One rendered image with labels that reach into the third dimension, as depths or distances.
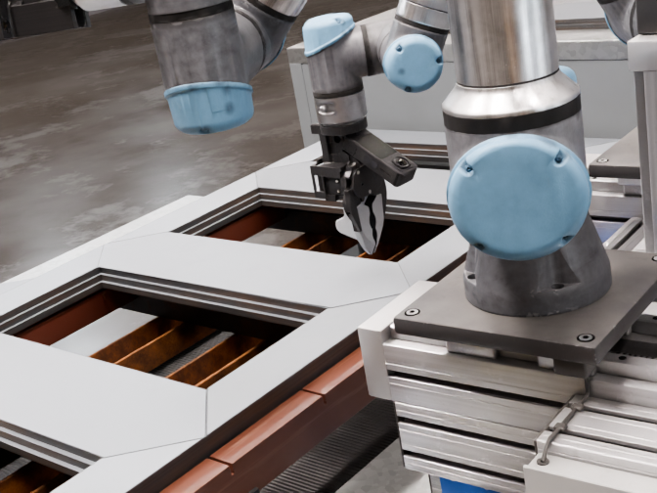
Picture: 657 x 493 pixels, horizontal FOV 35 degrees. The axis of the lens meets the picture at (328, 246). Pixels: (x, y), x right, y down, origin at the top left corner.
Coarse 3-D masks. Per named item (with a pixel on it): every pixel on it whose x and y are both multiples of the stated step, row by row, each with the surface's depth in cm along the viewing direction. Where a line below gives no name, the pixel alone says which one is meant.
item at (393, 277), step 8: (384, 272) 168; (392, 272) 168; (400, 272) 167; (376, 280) 166; (384, 280) 165; (392, 280) 165; (400, 280) 164; (360, 288) 164; (368, 288) 163; (376, 288) 163; (384, 288) 162; (392, 288) 162; (352, 296) 161; (360, 296) 161; (368, 296) 160; (376, 296) 160; (336, 304) 159; (344, 304) 159
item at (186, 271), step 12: (228, 240) 196; (204, 252) 192; (216, 252) 191; (228, 252) 190; (180, 264) 188; (192, 264) 187; (204, 264) 186; (216, 264) 185; (156, 276) 184; (168, 276) 183; (180, 276) 182; (192, 276) 181
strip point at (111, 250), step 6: (156, 234) 207; (162, 234) 206; (126, 240) 206; (132, 240) 206; (138, 240) 205; (144, 240) 205; (150, 240) 204; (108, 246) 204; (114, 246) 204; (120, 246) 203; (126, 246) 202; (132, 246) 202; (102, 252) 202; (108, 252) 201; (114, 252) 200; (120, 252) 200; (102, 258) 198; (108, 258) 198; (102, 264) 195
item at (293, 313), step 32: (448, 160) 231; (256, 192) 225; (288, 192) 220; (192, 224) 211; (224, 224) 216; (448, 224) 194; (64, 288) 189; (96, 288) 193; (128, 288) 189; (160, 288) 183; (192, 288) 179; (0, 320) 179; (32, 320) 183; (288, 320) 164; (288, 384) 140; (256, 416) 136; (32, 448) 138; (64, 448) 134; (192, 448) 127; (160, 480) 124
